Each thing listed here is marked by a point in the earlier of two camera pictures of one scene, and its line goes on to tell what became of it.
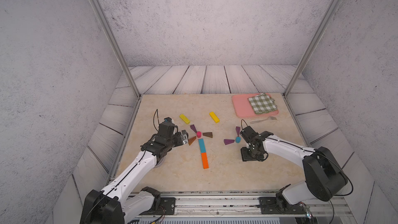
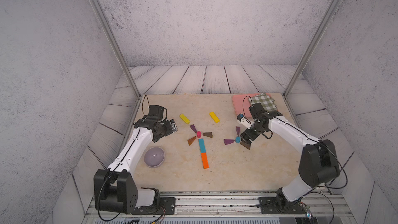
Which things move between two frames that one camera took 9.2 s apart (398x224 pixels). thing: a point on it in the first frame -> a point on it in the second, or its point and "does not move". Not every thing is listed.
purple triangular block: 228,141 does not move
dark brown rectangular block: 208,134 does not move
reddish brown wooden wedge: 190,140 does not move
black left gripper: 179,139 -> 167,123
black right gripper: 244,156 -> 251,136
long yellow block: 185,119 does not move
